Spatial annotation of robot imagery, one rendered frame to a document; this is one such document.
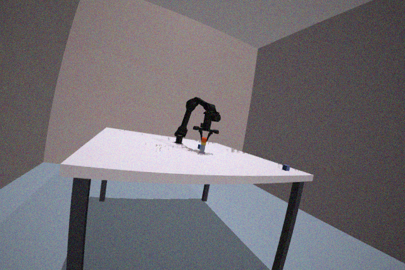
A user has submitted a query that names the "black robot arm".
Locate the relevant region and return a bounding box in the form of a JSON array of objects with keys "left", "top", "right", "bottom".
[{"left": 174, "top": 97, "right": 221, "bottom": 144}]

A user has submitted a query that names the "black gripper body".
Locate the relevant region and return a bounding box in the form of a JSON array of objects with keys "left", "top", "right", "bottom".
[{"left": 193, "top": 120, "right": 219, "bottom": 134}]

